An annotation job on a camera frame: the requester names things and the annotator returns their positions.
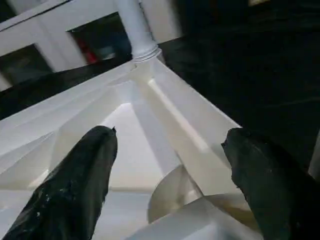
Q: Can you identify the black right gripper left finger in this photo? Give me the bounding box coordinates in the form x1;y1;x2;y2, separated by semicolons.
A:
0;124;119;240

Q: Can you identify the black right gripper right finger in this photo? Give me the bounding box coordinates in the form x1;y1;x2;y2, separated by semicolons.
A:
221;127;320;240

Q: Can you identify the white plastic table top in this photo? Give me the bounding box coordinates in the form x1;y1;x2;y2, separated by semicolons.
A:
0;48;265;240

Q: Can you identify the red bottle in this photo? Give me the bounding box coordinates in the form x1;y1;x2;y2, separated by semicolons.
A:
77;37;99;65

